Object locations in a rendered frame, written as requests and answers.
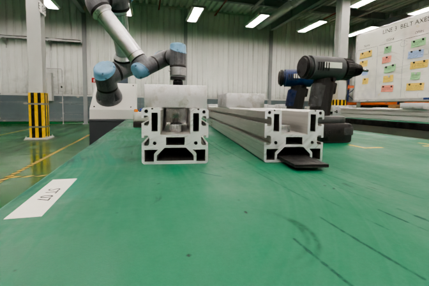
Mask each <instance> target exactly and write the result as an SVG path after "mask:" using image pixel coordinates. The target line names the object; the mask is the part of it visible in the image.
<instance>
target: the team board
mask: <svg viewBox="0 0 429 286"><path fill-rule="evenodd" d="M355 63H357V64H360V65H362V67H363V69H367V70H369V72H362V74H361V75H359V76H356V77H354V97H353V102H357V103H356V108H360V105H361V102H429V11H426V12H423V13H420V14H417V15H414V16H411V17H408V18H406V19H402V20H399V21H396V22H393V23H390V24H387V25H385V26H381V27H378V28H375V29H372V30H369V31H366V32H363V33H359V34H357V39H356V62H355Z"/></svg>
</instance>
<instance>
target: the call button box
mask: <svg viewBox="0 0 429 286"><path fill-rule="evenodd" d="M147 120H149V117H148V116H147V117H145V118H142V111H138V112H134V113H133V127H134V128H141V127H142V123H143V122H145V121H147Z"/></svg>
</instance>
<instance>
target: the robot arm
mask: <svg viewBox="0 0 429 286"><path fill-rule="evenodd" d="M131 2H133V0H85V3H86V7H87V9H88V11H89V13H90V14H91V16H92V17H93V18H94V19H95V20H98V21H99V22H100V24H101V25H102V26H103V28H104V29H105V30H106V32H108V34H109V35H110V37H111V38H112V39H113V41H114V46H115V51H116V53H115V54H114V61H113V62H111V61H101V62H99V63H97V64H96V65H95V66H94V68H93V75H94V79H95V82H96V88H97V91H96V101H97V103H98V104H100V105H102V106H104V107H112V106H115V105H117V104H119V103H120V102H121V101H122V99H123V95H122V93H121V91H120V90H119V88H118V85H117V83H118V82H120V81H122V80H124V79H126V78H128V77H130V76H133V75H134V77H136V78H137V79H143V78H145V77H148V76H149V75H150V74H152V73H154V72H157V71H158V70H161V69H162V68H164V67H166V66H170V70H169V72H170V76H171V77H170V79H171V80H173V85H183V80H186V77H185V76H186V45H185V44H184V43H179V42H174V43H171V44H170V49H168V50H161V51H158V52H156V53H155V54H154V55H152V56H149V57H147V56H146V55H145V53H143V51H142V50H141V48H140V47H139V46H138V45H137V43H136V42H135V40H134V39H133V38H132V37H131V36H130V34H129V27H128V16H127V12H128V11H129V10H130V3H131Z"/></svg>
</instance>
